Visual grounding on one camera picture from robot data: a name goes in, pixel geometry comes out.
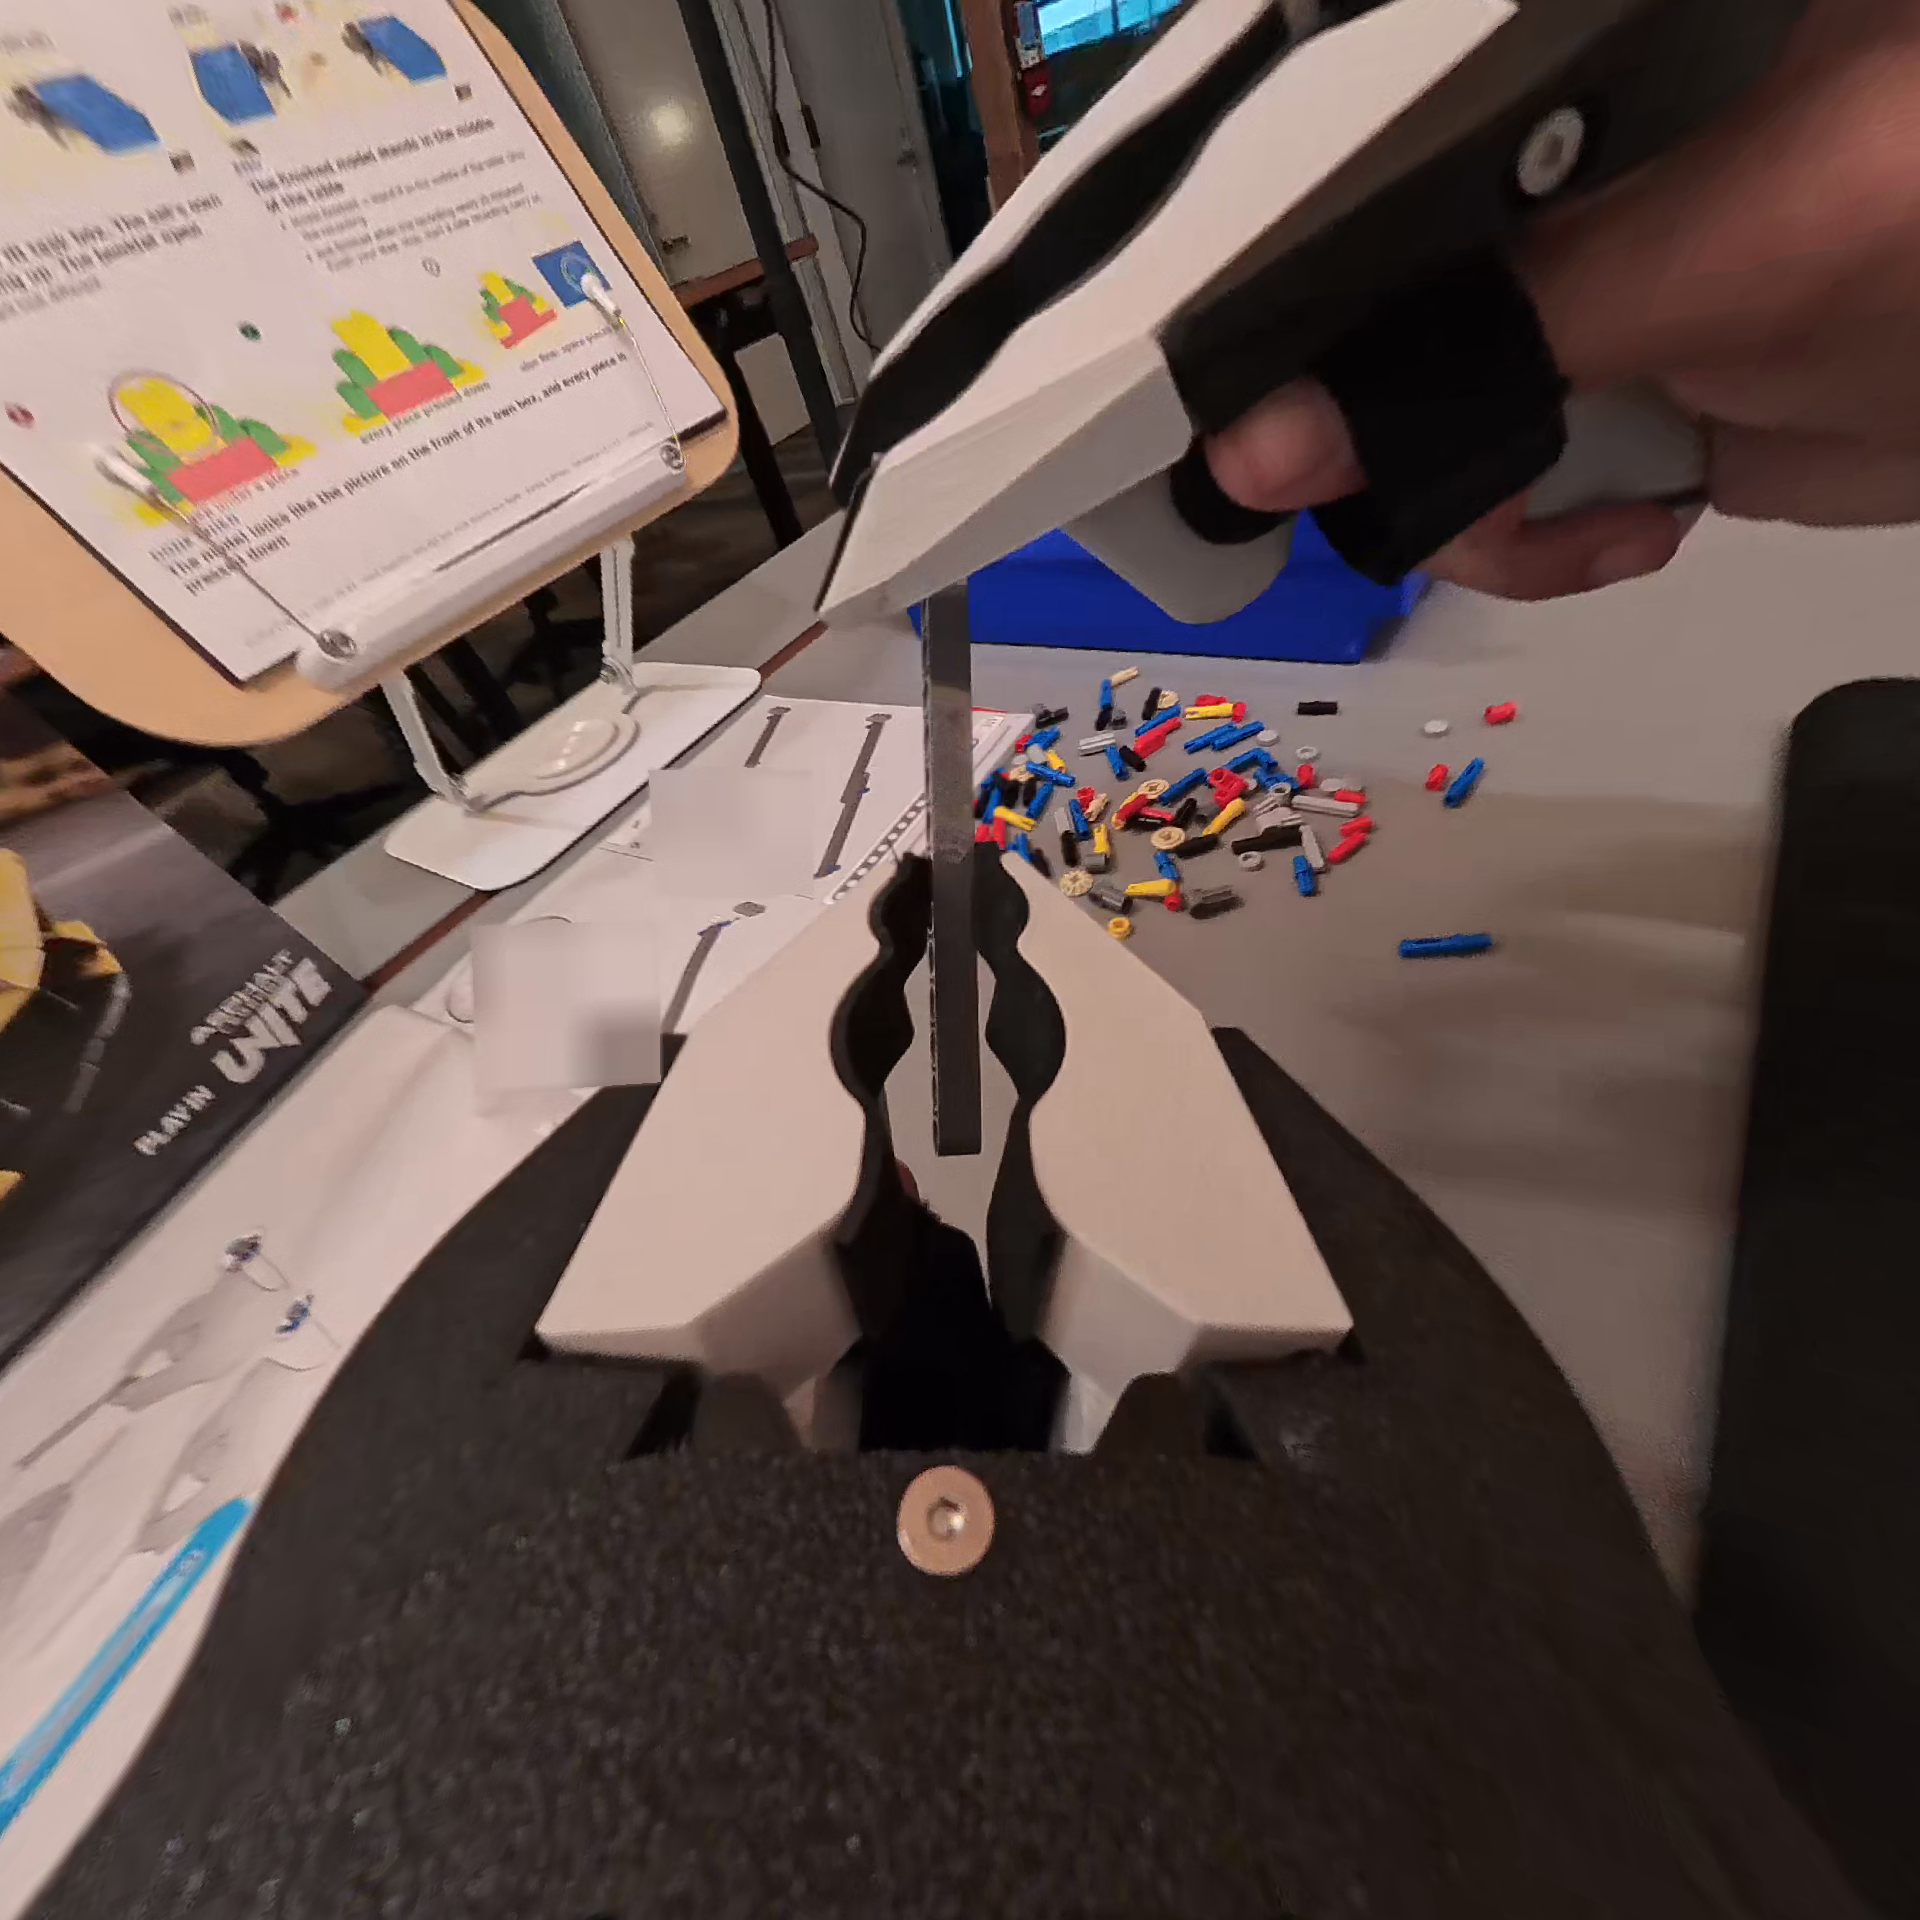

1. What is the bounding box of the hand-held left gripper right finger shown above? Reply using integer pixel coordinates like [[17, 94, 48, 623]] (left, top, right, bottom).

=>
[[977, 848, 1356, 1454]]

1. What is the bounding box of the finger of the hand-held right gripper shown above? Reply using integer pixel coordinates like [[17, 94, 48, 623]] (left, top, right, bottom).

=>
[[817, 0, 1521, 623], [833, 0, 1290, 505]]

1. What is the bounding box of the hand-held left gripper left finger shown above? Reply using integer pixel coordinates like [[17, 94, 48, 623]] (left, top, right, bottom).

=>
[[535, 855, 935, 1449]]

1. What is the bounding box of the long grey lego beam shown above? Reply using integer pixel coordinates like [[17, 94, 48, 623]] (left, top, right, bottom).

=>
[[921, 591, 986, 1159]]

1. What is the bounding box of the pile of small lego pieces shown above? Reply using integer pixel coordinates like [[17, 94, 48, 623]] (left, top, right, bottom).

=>
[[971, 667, 1521, 938]]

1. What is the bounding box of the lego instruction booklet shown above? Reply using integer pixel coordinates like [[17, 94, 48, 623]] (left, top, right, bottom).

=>
[[0, 691, 1039, 1846]]

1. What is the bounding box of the lego set box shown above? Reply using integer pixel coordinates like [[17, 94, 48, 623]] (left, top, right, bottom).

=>
[[0, 689, 369, 1360]]

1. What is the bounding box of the person's right hand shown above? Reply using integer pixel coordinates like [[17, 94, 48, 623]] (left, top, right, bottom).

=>
[[1208, 0, 1920, 601]]

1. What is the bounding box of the black metal pole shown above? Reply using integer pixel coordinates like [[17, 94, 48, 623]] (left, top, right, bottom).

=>
[[682, 0, 845, 440]]

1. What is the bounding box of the blue plastic bin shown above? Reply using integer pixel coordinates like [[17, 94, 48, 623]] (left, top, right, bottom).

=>
[[948, 509, 1426, 664]]

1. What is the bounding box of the printed instruction sheet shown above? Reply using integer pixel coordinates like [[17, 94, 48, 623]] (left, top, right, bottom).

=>
[[0, 0, 728, 682]]

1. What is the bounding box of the wooden book stand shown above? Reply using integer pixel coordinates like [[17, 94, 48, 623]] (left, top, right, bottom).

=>
[[0, 0, 764, 889]]

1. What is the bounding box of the wooden post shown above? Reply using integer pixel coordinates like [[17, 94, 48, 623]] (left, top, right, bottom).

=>
[[960, 0, 1047, 211]]

